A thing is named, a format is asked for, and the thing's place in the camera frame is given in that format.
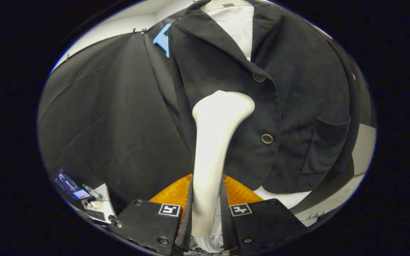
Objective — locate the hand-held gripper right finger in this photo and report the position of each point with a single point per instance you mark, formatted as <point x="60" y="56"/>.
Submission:
<point x="226" y="224"/>

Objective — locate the white garment steamer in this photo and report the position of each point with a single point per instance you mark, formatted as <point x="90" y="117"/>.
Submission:
<point x="212" y="142"/>

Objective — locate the white shirt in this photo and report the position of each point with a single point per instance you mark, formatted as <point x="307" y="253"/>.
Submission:
<point x="238" y="28"/>

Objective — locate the small white table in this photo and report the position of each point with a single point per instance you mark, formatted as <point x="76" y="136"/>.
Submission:
<point x="105" y="209"/>

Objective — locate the clear plastic bottle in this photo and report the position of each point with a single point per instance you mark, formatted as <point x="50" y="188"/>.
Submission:
<point x="92" y="191"/>

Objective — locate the black suit jacket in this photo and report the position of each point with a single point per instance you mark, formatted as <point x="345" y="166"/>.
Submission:
<point x="304" y="81"/>

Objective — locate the black backdrop cloth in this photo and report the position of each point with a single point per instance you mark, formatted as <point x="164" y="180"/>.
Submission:
<point x="101" y="113"/>

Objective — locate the cream clothes hanger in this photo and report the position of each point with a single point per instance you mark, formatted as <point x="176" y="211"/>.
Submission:
<point x="222" y="5"/>

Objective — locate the grey cabinet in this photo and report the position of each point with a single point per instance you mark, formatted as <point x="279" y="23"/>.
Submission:
<point x="365" y="145"/>

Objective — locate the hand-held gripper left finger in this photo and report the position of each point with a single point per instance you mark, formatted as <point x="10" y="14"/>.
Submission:
<point x="187" y="220"/>

